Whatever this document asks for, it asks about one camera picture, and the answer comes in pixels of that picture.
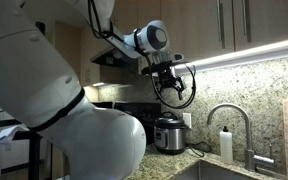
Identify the white paper tag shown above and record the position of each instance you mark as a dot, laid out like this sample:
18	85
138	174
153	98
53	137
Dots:
5	135

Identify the wooden upper cabinet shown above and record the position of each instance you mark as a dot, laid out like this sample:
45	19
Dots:
190	26

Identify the under-cabinet light strip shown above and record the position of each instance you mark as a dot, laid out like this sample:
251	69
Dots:
250	53

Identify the white soap bottle black cap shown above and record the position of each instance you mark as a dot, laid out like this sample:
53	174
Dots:
226	146

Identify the steel kitchen sink basin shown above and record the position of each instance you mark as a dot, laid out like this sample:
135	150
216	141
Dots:
210	171

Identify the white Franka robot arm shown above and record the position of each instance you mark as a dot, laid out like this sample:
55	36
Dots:
34	83

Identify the white wall outlet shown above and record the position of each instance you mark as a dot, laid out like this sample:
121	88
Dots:
187	120

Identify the steel black pressure cooker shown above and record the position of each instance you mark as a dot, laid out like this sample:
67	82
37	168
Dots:
170	136

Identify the steel gooseneck kitchen faucet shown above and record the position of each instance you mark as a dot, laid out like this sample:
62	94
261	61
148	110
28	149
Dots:
249	133

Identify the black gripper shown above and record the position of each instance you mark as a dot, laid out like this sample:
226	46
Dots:
169	80

